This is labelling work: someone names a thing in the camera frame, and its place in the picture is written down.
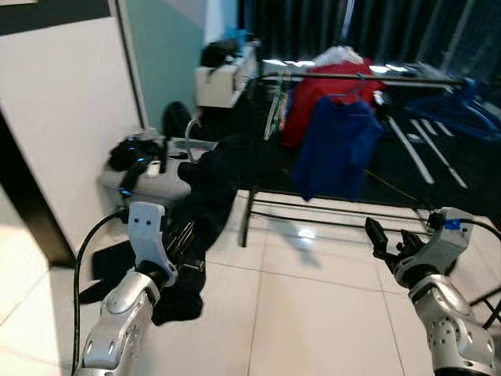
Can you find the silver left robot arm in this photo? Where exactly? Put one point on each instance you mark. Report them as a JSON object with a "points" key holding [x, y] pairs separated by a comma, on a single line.
{"points": [[117, 329]]}

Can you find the grey padded bench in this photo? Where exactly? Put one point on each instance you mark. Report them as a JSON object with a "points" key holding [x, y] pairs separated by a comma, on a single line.
{"points": [[160, 188]]}

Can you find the black bundled object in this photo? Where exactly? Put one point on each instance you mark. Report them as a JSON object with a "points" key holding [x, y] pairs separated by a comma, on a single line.
{"points": [[133, 153]]}

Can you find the blue shirt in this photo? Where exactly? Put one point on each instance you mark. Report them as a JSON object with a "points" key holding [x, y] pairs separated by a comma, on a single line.
{"points": [[337, 149]]}

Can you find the black oval object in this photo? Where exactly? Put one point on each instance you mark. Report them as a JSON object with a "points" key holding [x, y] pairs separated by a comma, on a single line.
{"points": [[176, 117]]}

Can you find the white cabinet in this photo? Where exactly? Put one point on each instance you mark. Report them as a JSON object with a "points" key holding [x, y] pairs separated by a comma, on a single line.
{"points": [[223, 86]]}

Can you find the red cloth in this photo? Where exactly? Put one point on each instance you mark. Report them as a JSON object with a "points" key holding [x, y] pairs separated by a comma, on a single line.
{"points": [[329, 86]]}

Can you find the white plastic bag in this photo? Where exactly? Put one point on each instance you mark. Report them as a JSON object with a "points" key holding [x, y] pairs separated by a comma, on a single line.
{"points": [[338, 56]]}

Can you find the black backpack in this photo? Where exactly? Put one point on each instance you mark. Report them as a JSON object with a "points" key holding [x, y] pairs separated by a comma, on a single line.
{"points": [[219, 53]]}

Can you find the blue bag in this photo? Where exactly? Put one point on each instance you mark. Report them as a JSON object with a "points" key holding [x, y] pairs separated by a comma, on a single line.
{"points": [[244, 37]]}

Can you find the black curtain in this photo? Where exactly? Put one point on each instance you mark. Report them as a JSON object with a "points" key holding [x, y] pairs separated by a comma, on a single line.
{"points": [[352, 27]]}

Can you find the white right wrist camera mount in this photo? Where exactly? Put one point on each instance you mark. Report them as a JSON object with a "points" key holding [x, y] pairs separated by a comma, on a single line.
{"points": [[442, 243]]}

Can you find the black door frame post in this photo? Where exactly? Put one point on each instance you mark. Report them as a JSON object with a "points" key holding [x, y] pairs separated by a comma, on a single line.
{"points": [[35, 211]]}

